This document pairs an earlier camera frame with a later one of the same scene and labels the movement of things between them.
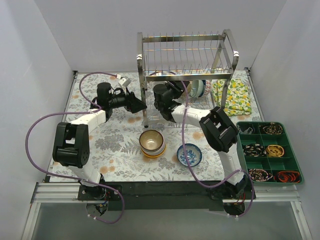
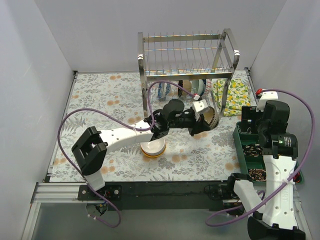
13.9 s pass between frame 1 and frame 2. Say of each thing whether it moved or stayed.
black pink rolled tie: stayed
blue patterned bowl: stayed
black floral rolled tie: stayed
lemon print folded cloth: stayed
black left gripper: moved
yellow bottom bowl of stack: stayed
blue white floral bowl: moved
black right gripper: moved
